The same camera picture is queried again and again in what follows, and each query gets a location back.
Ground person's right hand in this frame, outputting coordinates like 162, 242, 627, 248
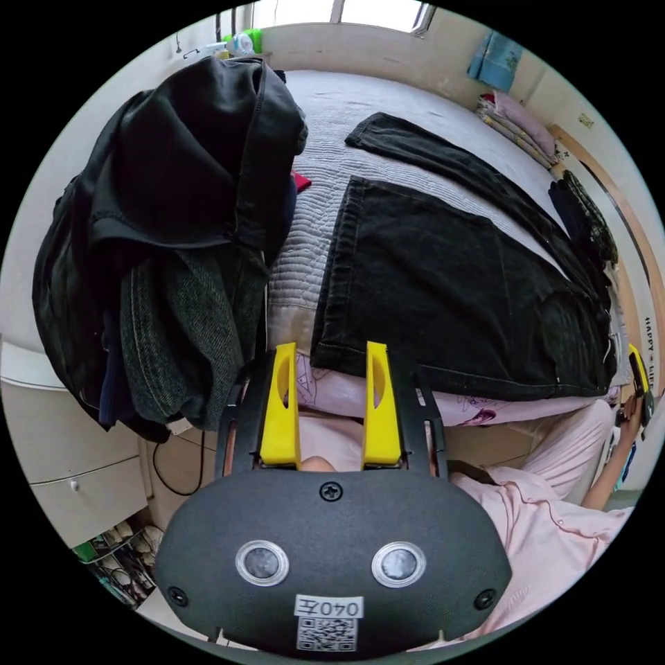
618, 394, 645, 433

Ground pile of dark clothes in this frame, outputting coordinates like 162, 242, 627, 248
547, 168, 620, 272

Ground stack of folded pink bedding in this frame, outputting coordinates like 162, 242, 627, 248
475, 91, 565, 170

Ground person's body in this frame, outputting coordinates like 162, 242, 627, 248
296, 398, 641, 641

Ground bed with grey quilt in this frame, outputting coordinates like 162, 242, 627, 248
263, 69, 632, 428

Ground white cupboard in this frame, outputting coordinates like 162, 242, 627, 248
0, 342, 152, 547

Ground window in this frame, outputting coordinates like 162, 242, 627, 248
329, 0, 438, 36

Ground blue curtain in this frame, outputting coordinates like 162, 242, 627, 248
467, 30, 526, 94

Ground black long pants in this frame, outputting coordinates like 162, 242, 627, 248
309, 111, 620, 402

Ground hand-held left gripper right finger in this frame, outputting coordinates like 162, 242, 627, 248
361, 340, 402, 467

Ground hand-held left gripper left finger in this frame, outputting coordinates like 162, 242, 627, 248
259, 342, 303, 466

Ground black cable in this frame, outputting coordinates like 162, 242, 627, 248
151, 429, 206, 497

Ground shoe rack with shoes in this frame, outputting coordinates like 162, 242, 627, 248
71, 519, 168, 610

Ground person's right forearm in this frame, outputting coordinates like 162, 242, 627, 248
580, 425, 639, 511

